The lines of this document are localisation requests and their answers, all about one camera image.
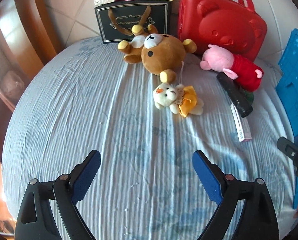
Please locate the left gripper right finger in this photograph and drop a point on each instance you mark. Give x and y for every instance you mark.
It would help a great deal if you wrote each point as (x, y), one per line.
(257, 219)

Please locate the pink white slim box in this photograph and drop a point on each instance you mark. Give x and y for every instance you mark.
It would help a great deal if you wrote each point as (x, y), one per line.
(242, 125)

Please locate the blue plastic storage crate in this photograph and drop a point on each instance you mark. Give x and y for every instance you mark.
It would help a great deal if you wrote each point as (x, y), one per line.
(287, 87)

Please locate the black gift box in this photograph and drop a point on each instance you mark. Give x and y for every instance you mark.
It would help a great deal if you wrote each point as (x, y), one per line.
(115, 20)

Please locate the light blue bed sheet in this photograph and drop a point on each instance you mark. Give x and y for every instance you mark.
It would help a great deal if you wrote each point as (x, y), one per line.
(87, 98)

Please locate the small white yellow plush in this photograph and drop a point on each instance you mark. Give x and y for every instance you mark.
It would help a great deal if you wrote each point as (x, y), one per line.
(180, 99)

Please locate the green round jar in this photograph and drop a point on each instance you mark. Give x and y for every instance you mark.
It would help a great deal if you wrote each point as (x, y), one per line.
(249, 96)

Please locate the pink plastic bag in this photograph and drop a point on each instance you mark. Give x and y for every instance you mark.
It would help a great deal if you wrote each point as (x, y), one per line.
(12, 85)

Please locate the red Peppa pig plush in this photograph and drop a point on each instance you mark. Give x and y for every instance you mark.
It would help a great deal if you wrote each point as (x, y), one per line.
(238, 68)

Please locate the brown bear plush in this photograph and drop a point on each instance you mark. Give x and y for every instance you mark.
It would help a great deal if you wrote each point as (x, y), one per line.
(161, 54)

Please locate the black cylindrical tube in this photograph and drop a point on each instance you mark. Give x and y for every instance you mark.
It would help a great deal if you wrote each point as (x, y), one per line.
(243, 107)

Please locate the red bear suitcase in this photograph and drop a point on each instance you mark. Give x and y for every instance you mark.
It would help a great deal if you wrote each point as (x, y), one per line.
(231, 24)

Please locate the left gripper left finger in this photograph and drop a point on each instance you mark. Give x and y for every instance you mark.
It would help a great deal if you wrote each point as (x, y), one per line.
(35, 219)

